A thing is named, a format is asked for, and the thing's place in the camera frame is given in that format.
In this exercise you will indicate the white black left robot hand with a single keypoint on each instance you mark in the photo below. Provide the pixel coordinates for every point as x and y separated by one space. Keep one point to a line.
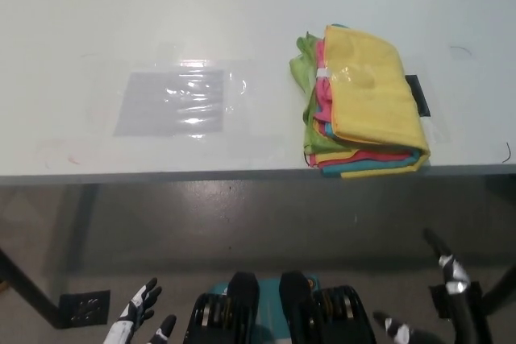
139 303

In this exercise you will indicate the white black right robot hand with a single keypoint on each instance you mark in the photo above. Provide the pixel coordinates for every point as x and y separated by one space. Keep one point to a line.
455 279

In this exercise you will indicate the black table leg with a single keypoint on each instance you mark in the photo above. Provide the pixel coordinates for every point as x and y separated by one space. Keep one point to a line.
502 285
28 289

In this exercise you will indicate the black leg foot plate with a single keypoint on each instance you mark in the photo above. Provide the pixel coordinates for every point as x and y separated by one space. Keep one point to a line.
84 308

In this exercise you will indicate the black tape patch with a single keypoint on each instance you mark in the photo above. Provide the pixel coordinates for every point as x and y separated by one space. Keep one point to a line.
419 96

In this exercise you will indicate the clear plastic film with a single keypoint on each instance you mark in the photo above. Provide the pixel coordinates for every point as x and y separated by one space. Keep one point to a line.
235 92

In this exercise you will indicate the white cloth label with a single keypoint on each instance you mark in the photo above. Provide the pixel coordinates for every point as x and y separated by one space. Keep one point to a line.
322 73

